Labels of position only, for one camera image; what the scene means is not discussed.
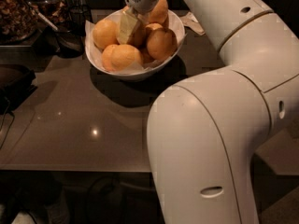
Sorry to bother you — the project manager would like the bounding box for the steel counter shelf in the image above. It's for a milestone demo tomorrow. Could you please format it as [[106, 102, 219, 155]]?
[[0, 28, 51, 68]]

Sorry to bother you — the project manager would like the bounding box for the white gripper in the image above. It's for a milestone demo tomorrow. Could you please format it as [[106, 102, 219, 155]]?
[[117, 0, 159, 44]]

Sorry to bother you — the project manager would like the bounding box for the top orange in bowl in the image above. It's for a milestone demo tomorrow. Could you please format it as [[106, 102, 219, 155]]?
[[146, 0, 168, 24]]

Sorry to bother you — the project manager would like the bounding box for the black wire mesh cup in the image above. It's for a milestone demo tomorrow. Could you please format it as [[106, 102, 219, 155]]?
[[69, 5, 93, 36]]

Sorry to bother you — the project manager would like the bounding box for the thin black cable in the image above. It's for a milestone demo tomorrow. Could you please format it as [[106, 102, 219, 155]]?
[[0, 96, 16, 150]]

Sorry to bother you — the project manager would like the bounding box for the white ceramic bowl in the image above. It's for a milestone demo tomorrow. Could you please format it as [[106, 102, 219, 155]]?
[[84, 7, 186, 82]]

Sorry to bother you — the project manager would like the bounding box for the centre orange in bowl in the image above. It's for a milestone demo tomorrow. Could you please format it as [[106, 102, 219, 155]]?
[[127, 22, 146, 48]]

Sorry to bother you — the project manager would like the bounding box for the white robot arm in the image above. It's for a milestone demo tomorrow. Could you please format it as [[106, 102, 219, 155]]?
[[147, 0, 299, 224]]

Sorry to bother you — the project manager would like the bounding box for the large glass jar of nuts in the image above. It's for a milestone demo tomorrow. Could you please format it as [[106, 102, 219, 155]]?
[[0, 0, 37, 45]]

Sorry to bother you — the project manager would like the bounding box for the low orange between front oranges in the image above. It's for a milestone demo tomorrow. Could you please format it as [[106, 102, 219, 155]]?
[[140, 48, 154, 63]]

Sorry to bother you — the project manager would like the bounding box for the right orange in bowl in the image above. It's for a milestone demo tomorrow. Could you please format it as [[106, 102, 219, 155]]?
[[146, 28, 178, 61]]

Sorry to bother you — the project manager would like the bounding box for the front left partly hidden orange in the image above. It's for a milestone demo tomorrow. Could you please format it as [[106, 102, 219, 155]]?
[[102, 44, 118, 72]]

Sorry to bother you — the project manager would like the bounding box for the left orange in bowl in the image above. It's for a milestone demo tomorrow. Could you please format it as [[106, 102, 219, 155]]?
[[93, 19, 118, 49]]

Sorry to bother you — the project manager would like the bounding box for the orange in bowl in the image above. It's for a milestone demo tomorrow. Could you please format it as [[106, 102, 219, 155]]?
[[93, 19, 118, 49], [146, 0, 168, 24], [146, 28, 178, 61], [127, 22, 146, 48], [111, 45, 143, 71]]

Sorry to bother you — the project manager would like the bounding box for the small orange behind right orange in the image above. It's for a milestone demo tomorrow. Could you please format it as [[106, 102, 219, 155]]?
[[145, 22, 162, 37]]

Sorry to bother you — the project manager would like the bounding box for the crumpled paper napkin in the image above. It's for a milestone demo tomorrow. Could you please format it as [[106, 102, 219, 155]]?
[[180, 11, 205, 35]]

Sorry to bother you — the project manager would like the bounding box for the front orange in bowl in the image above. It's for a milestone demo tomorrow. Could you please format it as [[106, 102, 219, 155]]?
[[111, 45, 143, 71]]

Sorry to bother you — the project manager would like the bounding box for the white utensil handle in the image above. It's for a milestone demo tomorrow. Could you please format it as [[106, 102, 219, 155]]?
[[34, 9, 59, 32]]

